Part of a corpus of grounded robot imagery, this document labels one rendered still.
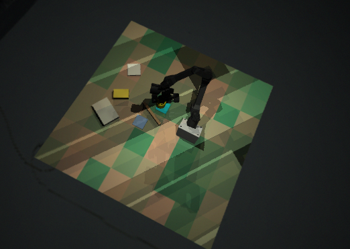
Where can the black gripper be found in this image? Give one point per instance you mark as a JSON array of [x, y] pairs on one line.
[[167, 99]]

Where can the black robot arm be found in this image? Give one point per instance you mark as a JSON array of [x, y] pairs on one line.
[[168, 81]]

